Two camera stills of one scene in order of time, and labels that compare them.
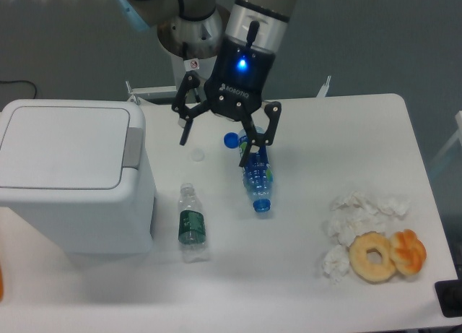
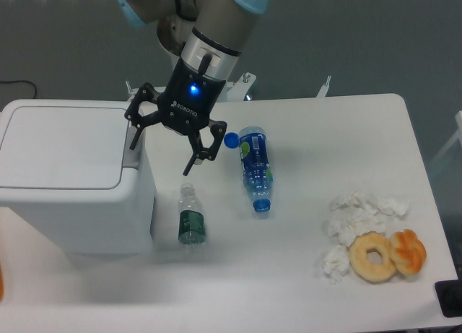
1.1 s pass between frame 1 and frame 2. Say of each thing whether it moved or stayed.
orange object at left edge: stayed
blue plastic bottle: stayed
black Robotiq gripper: moved
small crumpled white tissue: stayed
